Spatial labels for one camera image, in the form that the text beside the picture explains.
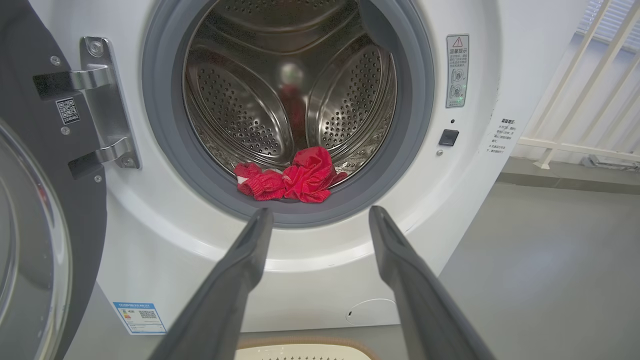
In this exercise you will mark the chrome door hinge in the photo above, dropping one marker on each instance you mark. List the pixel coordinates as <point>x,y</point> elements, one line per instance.
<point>105,105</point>

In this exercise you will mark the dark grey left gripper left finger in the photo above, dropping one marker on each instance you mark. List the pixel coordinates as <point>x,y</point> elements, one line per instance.
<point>230,300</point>

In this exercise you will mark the cream perforated laundry basket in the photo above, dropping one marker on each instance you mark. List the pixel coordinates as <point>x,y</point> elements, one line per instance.
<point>300,352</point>

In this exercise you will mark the red cloth garment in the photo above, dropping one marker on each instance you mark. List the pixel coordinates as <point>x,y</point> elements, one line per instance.
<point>305,177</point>

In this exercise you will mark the white window blinds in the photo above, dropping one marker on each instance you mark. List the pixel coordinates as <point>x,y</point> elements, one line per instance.
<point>612,20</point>

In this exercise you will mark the blue energy label sticker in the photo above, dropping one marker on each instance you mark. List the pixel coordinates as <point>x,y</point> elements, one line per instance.
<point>140,318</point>

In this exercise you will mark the white front-load washing machine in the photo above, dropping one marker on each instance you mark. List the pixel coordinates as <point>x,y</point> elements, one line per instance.
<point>150,225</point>

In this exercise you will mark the stainless steel washing machine drum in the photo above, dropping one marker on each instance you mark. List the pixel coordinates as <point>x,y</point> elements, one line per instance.
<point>240,105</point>

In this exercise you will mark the white railing frame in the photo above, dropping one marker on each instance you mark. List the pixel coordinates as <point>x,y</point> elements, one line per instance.
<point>565,100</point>

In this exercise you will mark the dark grey round washer door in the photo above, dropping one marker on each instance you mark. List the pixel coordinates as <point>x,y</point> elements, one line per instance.
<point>30,225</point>

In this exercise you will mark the grey warning sticker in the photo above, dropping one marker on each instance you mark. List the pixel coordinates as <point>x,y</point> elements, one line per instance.
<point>457,70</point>

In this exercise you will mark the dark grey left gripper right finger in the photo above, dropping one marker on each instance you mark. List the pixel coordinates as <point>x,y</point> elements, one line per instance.
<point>425,305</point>

